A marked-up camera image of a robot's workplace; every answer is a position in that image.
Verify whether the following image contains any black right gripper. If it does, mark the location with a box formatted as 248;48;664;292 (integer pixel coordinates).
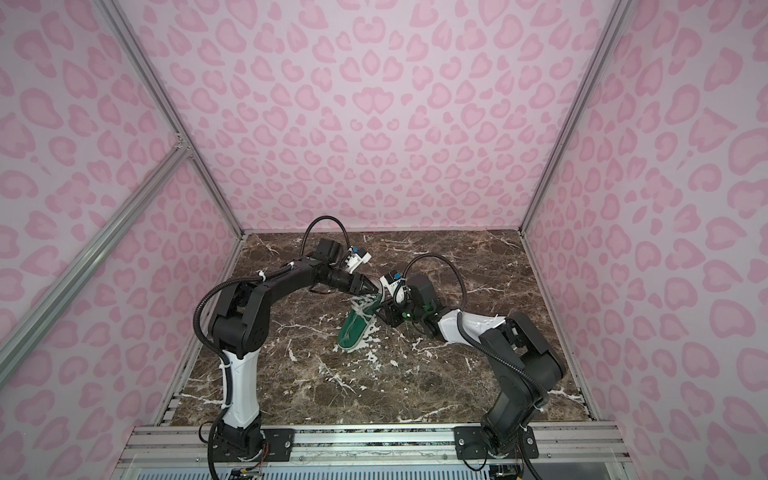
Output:
370;295;427;329

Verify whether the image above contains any white shoelace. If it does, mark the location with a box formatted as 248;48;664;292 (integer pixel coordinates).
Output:
350;294;382;323

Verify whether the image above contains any green canvas sneaker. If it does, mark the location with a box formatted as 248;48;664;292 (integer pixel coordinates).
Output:
337;306;376;350

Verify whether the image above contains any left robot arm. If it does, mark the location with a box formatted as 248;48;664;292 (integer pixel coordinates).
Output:
192;257;378;463

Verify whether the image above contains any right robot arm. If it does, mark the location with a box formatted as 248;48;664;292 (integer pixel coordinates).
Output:
377;273;566;457

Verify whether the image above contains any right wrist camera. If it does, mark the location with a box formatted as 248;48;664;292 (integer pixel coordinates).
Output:
380;270;406;305

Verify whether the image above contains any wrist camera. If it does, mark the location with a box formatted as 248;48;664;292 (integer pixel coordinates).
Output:
380;270;406;305
312;238;371;273

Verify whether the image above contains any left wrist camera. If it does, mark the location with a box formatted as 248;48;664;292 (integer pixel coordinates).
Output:
312;238;371;273

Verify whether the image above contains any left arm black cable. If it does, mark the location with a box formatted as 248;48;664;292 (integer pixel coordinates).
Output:
193;215;352;480

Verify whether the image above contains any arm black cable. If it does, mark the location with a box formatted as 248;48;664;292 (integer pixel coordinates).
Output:
193;215;352;480
392;253;550;480

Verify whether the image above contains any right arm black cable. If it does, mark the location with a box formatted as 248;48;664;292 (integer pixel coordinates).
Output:
392;253;550;480

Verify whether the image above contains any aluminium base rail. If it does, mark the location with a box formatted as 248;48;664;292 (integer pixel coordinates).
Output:
113;421;631;480

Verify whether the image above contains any aluminium corner post left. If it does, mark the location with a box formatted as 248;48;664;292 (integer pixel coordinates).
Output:
94;0;245;238

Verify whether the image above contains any aluminium corner post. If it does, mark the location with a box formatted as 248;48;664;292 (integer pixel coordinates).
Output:
94;0;245;238
518;0;636;238

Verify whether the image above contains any aluminium diagonal frame bar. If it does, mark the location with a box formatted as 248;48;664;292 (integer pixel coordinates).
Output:
1;141;189;385

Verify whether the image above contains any aluminium corner post right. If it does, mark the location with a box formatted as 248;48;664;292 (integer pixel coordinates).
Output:
518;0;636;238

